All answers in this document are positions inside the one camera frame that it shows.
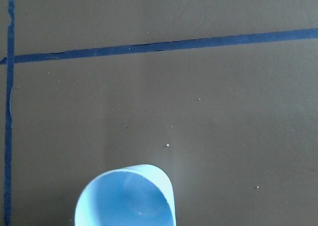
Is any light blue cup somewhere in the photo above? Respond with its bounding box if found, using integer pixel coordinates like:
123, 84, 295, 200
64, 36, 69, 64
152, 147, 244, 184
74, 164, 176, 226

